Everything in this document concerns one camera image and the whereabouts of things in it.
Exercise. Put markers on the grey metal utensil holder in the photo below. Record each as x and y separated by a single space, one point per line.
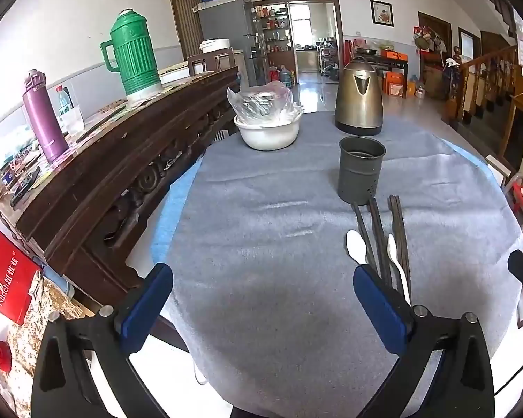
361 170

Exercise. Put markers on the metal electric kettle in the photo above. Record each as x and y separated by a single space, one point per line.
358 100

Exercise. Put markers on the red cardboard box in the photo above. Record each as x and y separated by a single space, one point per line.
8 278

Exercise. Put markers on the dark console table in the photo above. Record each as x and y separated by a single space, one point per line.
392 66

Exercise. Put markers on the wooden chair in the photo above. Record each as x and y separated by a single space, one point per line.
209 61

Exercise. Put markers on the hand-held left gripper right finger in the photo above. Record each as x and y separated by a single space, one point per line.
383 309

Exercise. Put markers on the green thermos jug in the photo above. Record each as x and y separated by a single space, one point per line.
135 52

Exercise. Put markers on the black stick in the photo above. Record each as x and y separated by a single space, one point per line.
100 124

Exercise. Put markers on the clear plastic bag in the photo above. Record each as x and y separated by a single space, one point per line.
261 104

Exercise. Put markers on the framed wall picture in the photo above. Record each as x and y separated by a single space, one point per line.
381 13

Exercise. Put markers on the white plastic spoon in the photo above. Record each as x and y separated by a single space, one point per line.
394 254
356 246

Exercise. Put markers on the dark carved wooden sideboard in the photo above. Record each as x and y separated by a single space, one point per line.
113 170

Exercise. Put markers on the purple insulated bottle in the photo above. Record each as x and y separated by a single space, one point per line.
45 117

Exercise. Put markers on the light blue table underlay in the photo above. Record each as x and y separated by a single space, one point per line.
174 217

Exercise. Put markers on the wooden stair railing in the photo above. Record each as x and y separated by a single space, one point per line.
483 78

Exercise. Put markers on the orange box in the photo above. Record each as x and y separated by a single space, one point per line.
395 83

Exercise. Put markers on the brown wooden door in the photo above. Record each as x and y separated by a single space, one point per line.
187 8

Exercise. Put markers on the red ornament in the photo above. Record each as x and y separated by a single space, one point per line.
1 355

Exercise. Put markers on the blue water jug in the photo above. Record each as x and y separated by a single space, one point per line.
286 77

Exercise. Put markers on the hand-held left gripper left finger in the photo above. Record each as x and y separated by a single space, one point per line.
148 305

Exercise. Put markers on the clear plastic bottle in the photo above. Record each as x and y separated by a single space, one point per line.
66 106

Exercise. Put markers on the shelf of bottles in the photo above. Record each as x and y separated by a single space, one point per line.
274 30

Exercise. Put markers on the grey tablecloth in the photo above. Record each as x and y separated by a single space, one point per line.
287 235

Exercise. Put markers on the white bucket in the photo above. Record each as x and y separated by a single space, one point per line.
215 45

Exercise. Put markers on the grey refrigerator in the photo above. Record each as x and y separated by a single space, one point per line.
226 21

